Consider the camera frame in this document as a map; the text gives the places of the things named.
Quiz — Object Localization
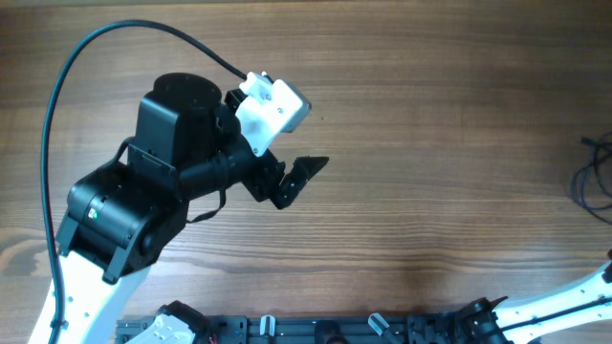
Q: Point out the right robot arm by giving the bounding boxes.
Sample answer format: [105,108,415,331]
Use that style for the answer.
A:
[449,262,611,344]

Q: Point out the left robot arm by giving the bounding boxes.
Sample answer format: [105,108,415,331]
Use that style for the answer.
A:
[31,73,326,343]

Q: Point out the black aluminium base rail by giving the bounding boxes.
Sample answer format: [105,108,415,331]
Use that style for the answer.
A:
[114,300,541,344]

